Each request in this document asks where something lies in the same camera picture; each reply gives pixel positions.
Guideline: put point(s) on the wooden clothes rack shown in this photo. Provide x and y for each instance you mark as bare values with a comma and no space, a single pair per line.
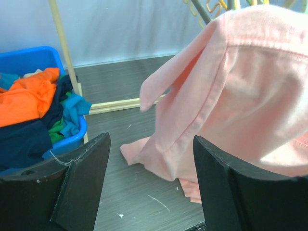
109,86

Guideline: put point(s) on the light orange hanger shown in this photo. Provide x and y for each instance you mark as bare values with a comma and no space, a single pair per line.
215,6

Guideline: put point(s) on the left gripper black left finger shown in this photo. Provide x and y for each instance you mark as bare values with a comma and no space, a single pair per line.
59,194

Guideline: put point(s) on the pale yellow hanger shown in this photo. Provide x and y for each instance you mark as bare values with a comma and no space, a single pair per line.
194,11

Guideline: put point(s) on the blue plastic bin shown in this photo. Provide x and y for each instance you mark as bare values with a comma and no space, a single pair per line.
15,65

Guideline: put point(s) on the green garment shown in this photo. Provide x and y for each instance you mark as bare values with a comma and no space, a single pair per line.
57,120

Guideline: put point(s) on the orange garment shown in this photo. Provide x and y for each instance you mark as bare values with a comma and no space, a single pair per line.
28,98

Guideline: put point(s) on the pink t shirt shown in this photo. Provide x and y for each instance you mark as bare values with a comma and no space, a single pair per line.
242,84

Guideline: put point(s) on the navy garment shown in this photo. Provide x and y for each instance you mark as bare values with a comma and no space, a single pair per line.
23,144

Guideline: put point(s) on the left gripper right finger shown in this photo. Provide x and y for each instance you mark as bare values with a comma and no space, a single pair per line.
238,196

